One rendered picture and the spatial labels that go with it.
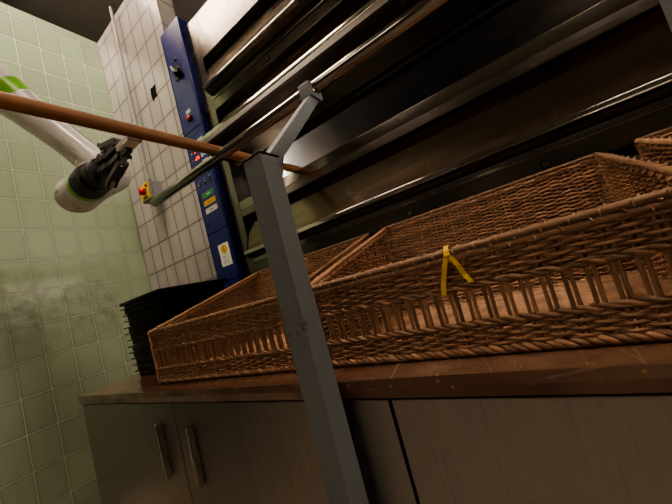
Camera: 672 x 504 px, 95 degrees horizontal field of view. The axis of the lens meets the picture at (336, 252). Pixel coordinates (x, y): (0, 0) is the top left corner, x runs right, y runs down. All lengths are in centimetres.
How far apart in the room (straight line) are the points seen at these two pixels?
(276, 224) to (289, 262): 6
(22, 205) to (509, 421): 207
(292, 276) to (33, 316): 163
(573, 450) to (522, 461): 6
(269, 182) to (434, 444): 43
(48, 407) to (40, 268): 63
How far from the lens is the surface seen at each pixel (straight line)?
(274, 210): 47
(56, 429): 199
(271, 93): 119
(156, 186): 196
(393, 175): 103
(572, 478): 49
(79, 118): 85
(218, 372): 84
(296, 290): 46
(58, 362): 198
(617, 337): 47
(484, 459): 49
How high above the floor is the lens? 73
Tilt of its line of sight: 5 degrees up
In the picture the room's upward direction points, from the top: 15 degrees counter-clockwise
